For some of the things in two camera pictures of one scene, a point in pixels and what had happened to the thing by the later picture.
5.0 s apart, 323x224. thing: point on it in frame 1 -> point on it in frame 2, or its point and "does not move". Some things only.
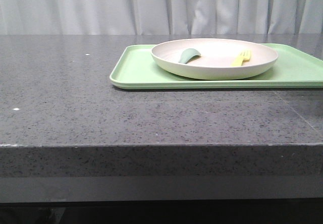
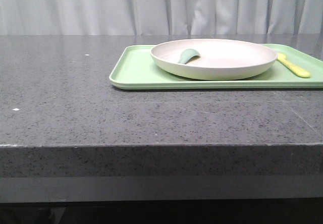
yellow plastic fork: x=245 y=55 -> x=282 y=57
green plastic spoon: x=187 y=55 does not move
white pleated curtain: x=159 y=8 does not move
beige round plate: x=216 y=57 does not move
